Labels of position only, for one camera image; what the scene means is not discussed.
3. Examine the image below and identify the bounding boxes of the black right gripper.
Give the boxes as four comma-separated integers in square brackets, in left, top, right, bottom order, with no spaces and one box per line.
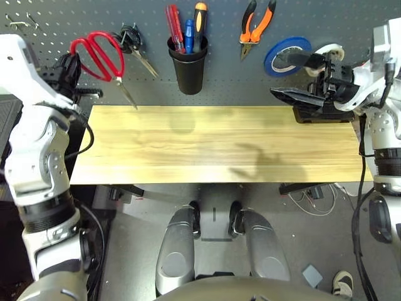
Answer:
[270,51,360,111]

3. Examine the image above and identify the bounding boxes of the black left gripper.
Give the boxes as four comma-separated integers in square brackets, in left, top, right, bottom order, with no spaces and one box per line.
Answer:
[40,53,104,104]

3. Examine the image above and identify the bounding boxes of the red handled scissors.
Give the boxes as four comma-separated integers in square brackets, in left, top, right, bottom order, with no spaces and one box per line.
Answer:
[70,30,138,111]

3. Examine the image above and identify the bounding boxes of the orange black pliers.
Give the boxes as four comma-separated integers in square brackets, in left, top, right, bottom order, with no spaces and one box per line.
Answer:
[239,0,278,62]

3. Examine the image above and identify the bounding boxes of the red handled screwdriver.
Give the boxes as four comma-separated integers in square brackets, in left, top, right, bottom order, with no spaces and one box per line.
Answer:
[165,4,186,54]

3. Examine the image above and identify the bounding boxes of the dark grey pegboard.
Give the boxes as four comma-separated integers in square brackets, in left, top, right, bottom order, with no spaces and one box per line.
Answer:
[0,0,401,107]

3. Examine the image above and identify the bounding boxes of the blue tape roll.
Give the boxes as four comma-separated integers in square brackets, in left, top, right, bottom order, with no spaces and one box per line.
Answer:
[263,36,313,78]

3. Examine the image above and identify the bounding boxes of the white tape roll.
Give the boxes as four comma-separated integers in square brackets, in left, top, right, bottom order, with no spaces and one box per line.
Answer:
[308,45,345,78]

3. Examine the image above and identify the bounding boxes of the black rectangular case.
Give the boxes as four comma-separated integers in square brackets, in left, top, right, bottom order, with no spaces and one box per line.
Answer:
[293,105,357,124]

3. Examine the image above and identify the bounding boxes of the metal scissors peg hook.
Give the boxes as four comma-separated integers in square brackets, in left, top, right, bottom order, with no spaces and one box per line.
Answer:
[120,21,138,35]

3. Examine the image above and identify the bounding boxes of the black table leg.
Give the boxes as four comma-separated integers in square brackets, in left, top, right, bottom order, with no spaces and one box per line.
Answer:
[108,184,145,201]
[279,182,314,195]

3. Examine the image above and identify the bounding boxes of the black plastic cup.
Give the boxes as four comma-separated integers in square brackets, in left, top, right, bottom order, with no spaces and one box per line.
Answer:
[167,34,209,96]

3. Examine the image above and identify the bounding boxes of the silver robot right leg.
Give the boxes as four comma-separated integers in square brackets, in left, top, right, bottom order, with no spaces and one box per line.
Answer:
[228,200,291,282]

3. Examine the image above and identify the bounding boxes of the silver robot leg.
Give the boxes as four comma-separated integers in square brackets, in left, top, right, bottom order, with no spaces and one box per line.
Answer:
[228,200,291,282]
[155,200,201,297]

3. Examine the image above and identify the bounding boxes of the grey square pad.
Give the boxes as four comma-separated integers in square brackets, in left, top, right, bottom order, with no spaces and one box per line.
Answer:
[302,264,324,287]

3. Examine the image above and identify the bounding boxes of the silver robot left leg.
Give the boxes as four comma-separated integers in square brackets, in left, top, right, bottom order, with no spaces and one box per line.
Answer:
[155,200,201,297]

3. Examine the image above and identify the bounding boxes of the person's grey sneaker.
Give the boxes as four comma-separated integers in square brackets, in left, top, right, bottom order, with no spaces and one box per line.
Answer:
[331,270,355,297]

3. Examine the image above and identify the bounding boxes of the grey robot torso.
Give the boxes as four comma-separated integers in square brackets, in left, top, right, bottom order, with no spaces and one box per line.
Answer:
[156,275,345,301]

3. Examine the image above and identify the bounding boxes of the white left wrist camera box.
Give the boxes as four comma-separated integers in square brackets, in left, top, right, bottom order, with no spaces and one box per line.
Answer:
[0,33,79,110]

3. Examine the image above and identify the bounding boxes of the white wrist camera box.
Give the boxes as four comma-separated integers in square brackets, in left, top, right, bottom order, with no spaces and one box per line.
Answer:
[0,33,79,110]
[333,18,401,112]

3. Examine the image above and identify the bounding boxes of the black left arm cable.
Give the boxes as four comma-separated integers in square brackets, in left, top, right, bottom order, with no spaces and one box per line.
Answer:
[64,124,95,159]

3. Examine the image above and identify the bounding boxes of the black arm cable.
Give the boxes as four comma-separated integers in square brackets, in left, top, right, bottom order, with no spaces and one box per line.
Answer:
[64,124,95,159]
[350,61,395,301]

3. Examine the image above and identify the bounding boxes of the black handled scissors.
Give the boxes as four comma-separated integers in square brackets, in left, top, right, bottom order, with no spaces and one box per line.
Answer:
[111,24,160,79]

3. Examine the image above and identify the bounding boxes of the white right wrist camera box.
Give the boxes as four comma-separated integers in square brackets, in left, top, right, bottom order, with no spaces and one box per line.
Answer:
[333,18,401,112]

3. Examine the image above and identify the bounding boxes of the orange black handled screwdriver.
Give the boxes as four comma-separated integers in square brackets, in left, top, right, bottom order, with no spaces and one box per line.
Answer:
[192,2,208,53]

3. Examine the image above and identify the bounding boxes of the blue handled screwdriver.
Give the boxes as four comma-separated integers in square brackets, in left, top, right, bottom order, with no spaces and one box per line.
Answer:
[184,18,195,54]

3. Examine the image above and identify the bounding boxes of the white floor cable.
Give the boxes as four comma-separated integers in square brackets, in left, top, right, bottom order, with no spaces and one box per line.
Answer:
[288,183,357,216]

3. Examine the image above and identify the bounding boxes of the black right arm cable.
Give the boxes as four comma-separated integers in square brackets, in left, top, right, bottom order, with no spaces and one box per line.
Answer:
[350,61,395,301]

